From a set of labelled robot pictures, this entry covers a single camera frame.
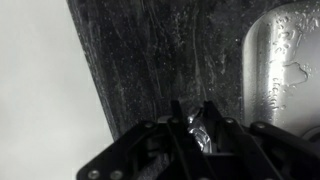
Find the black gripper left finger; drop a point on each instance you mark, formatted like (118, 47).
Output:
(150, 150)

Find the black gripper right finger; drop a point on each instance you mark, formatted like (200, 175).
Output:
(253, 153)

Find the stainless steel sink basin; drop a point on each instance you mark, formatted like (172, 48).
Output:
(283, 66)

